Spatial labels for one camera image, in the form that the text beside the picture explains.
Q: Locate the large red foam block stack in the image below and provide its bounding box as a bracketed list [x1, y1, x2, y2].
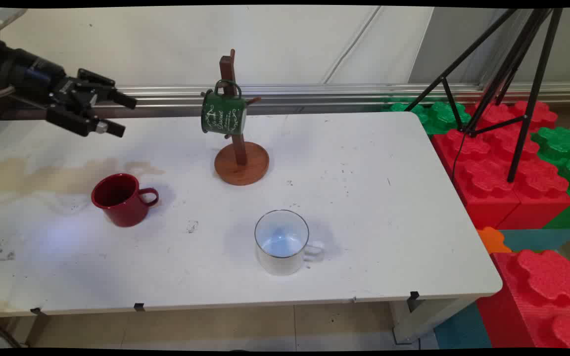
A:
[430, 99, 570, 231]

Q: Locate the green enamel mug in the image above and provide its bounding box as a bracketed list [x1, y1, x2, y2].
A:
[200, 79, 247, 136]

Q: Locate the white table leg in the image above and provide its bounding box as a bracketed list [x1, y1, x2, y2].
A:
[389, 296, 477, 345]

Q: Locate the aluminium rail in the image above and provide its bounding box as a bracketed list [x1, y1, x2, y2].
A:
[112, 82, 570, 107]

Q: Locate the white enamel mug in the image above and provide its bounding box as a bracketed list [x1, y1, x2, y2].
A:
[254, 209, 325, 276]

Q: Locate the red mug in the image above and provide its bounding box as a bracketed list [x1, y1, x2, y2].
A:
[91, 173, 160, 228]

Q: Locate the thin black tripod cable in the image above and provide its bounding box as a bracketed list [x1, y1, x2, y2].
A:
[450, 130, 467, 181]

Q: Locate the teal foam floor mat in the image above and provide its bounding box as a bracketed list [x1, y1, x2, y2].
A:
[433, 301, 493, 350]

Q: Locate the orange foam piece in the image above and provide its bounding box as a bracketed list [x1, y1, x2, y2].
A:
[476, 226, 513, 256]

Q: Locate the black tripod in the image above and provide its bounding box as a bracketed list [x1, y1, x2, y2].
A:
[404, 7, 564, 183]

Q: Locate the green foam block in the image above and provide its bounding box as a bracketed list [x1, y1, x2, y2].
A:
[381, 101, 472, 135]
[531, 127, 570, 229]

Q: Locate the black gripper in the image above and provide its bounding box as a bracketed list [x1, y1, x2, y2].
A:
[0, 41, 138, 138]

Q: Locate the wooden mug tree stand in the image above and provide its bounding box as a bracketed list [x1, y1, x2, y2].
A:
[201, 48, 270, 186]

